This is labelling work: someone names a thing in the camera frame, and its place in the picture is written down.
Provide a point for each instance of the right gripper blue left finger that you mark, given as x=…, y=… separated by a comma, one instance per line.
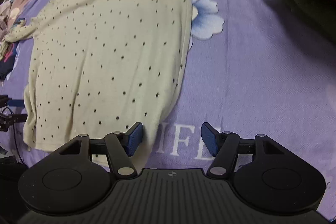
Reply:
x=120, y=146

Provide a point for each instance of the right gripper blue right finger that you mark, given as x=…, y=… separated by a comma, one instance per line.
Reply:
x=223, y=146

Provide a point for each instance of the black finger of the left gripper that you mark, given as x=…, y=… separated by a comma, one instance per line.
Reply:
x=9, y=120

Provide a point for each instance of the pile of mixed clothes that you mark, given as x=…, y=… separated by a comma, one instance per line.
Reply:
x=10, y=10

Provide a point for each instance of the navy pink printed garment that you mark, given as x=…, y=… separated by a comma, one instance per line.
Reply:
x=8, y=56

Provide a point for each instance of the cream polka dot shirt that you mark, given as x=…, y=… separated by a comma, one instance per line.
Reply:
x=99, y=66

